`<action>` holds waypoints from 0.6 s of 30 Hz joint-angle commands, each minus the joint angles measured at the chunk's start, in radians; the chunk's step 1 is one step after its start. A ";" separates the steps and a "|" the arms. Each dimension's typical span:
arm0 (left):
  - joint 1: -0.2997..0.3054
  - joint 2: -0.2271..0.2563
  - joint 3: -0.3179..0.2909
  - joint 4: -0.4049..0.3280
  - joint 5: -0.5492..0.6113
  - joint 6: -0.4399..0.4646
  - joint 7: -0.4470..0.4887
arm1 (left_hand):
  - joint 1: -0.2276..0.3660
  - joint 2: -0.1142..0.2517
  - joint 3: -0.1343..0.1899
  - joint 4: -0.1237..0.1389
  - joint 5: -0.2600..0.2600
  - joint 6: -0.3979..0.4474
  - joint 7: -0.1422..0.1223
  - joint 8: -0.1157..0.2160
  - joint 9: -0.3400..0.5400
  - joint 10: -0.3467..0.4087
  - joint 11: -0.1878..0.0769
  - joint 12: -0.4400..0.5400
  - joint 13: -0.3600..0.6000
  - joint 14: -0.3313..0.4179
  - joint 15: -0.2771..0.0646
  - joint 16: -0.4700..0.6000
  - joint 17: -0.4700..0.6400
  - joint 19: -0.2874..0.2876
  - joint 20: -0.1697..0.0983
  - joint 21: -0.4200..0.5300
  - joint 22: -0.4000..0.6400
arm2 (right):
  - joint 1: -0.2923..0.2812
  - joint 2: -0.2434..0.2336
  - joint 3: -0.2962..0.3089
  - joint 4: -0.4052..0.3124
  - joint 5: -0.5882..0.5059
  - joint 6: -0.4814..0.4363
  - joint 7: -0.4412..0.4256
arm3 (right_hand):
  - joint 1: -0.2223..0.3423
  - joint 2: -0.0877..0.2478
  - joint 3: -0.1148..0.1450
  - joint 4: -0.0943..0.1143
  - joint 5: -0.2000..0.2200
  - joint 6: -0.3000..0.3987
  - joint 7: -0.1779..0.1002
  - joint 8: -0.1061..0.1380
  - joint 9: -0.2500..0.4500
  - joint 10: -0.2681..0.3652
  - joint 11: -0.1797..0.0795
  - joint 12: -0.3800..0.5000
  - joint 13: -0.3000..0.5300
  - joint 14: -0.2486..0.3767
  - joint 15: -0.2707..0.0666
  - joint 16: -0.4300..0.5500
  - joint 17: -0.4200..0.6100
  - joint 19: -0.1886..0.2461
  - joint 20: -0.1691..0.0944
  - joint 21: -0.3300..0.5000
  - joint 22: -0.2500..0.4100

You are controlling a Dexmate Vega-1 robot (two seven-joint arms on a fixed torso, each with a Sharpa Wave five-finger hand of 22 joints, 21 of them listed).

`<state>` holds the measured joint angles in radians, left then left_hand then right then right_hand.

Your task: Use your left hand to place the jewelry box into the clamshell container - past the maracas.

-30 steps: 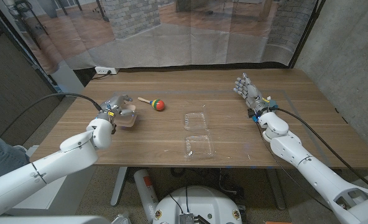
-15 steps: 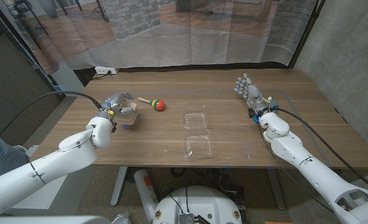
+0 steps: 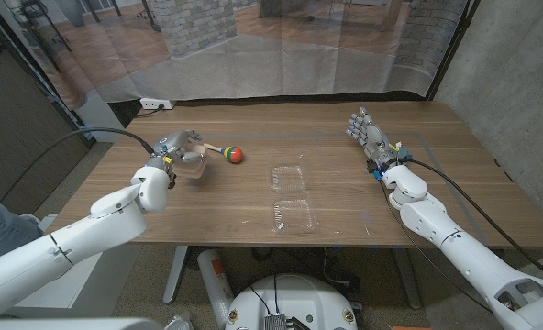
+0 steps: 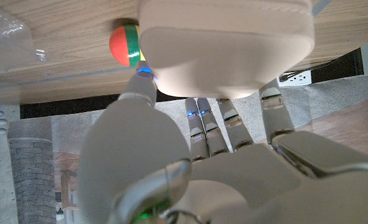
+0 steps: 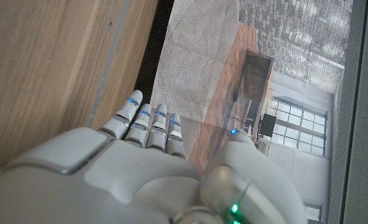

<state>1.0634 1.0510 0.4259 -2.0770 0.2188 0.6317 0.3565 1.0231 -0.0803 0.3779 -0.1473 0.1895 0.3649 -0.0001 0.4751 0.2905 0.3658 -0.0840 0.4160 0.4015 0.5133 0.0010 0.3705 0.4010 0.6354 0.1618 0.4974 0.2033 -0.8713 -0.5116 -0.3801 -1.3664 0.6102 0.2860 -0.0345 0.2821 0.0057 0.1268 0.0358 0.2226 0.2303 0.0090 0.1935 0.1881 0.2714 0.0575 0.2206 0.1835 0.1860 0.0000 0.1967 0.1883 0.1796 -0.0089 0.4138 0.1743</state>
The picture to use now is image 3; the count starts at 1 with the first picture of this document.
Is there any clear plastic clamshell container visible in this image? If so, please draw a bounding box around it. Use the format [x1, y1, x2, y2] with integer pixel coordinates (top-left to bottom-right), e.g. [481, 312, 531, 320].
[270, 163, 317, 234]

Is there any white power strip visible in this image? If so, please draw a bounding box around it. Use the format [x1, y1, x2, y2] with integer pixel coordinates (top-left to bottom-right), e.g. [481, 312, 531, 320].
[139, 97, 177, 111]

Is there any left arm thick black cable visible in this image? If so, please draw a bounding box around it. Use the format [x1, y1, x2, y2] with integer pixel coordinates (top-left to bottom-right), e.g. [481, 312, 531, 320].
[0, 126, 158, 228]

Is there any grey metal table leg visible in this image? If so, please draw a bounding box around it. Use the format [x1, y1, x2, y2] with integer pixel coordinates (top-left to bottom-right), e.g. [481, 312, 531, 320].
[162, 246, 189, 304]
[393, 248, 423, 311]

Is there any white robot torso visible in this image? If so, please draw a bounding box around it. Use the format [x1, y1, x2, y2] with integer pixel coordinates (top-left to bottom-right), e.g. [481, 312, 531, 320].
[224, 273, 359, 330]

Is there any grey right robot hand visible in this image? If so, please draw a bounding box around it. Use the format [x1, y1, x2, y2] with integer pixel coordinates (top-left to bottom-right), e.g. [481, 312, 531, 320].
[345, 106, 401, 171]

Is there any white panel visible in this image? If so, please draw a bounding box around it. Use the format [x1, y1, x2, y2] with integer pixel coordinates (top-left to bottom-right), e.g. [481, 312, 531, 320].
[76, 91, 126, 143]

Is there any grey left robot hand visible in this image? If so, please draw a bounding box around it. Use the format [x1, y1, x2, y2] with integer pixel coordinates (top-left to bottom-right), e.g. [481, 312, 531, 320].
[145, 129, 207, 174]

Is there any white cylinder with orange label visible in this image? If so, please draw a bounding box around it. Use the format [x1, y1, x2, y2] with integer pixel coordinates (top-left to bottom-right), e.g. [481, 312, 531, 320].
[196, 248, 236, 317]

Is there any printed room backdrop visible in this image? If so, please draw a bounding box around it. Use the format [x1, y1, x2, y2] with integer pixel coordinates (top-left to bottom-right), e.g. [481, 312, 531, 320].
[0, 0, 472, 111]

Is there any grey electronics module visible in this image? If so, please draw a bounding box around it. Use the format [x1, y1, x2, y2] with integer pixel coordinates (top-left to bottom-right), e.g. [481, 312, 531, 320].
[264, 313, 312, 330]

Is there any arm thick black cable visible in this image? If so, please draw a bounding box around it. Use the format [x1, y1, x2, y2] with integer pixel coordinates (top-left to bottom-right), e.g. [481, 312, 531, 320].
[0, 126, 158, 228]
[406, 158, 543, 286]

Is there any beige jewelry box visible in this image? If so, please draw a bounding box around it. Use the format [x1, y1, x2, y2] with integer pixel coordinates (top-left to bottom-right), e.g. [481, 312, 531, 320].
[172, 142, 208, 181]

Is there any person in blue jeans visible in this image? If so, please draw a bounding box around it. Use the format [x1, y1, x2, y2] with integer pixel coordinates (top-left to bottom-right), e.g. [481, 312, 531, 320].
[0, 187, 43, 267]

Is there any colourful wooden maraca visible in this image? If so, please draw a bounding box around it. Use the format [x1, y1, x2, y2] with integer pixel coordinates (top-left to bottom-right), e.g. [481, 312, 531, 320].
[202, 142, 245, 165]

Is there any right arm thick black cable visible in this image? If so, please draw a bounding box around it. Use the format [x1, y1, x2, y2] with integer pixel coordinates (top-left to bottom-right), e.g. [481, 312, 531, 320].
[406, 158, 543, 286]

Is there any black backdrop stand pole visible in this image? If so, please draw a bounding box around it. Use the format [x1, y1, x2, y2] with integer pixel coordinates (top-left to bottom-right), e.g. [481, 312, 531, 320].
[425, 0, 482, 102]

